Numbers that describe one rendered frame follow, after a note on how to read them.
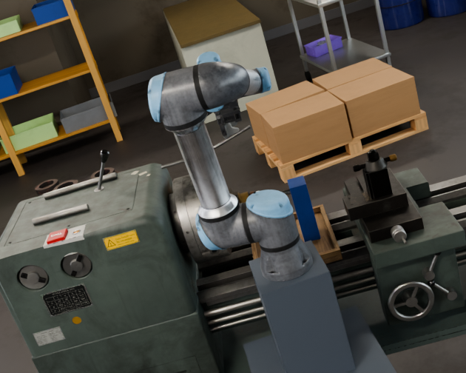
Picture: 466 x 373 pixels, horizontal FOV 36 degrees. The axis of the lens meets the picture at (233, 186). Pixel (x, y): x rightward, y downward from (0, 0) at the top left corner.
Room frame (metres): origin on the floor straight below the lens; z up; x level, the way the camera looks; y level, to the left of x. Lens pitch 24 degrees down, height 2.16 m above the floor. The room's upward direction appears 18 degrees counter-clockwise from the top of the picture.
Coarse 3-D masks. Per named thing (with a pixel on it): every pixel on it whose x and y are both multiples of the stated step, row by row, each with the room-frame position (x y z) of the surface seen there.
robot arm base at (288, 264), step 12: (300, 240) 1.74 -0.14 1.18; (264, 252) 1.73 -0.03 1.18; (276, 252) 1.71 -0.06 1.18; (288, 252) 1.70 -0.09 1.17; (300, 252) 1.72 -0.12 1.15; (264, 264) 1.73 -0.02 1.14; (276, 264) 1.70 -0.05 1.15; (288, 264) 1.69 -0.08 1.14; (300, 264) 1.70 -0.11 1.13; (264, 276) 1.74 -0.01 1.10; (276, 276) 1.70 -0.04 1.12; (288, 276) 1.68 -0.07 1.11
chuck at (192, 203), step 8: (184, 176) 2.33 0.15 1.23; (184, 184) 2.26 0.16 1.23; (192, 184) 2.24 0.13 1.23; (184, 192) 2.22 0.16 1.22; (192, 192) 2.21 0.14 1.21; (192, 200) 2.19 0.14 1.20; (192, 208) 2.17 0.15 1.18; (192, 216) 2.16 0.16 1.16; (192, 224) 2.15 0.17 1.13; (200, 240) 2.14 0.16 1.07; (200, 248) 2.14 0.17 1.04; (208, 256) 2.17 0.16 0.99; (216, 256) 2.18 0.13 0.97
